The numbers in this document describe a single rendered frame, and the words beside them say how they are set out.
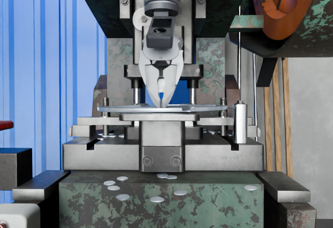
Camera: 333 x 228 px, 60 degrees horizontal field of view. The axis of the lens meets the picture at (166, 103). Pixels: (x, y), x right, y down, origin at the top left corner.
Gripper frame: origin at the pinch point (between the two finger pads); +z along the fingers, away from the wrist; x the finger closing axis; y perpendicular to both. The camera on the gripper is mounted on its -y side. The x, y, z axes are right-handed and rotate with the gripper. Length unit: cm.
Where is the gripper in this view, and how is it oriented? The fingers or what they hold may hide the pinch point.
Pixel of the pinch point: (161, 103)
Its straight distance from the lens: 58.2
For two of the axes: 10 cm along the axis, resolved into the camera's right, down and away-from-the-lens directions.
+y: 0.2, -0.1, 10.0
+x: -10.0, 0.0, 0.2
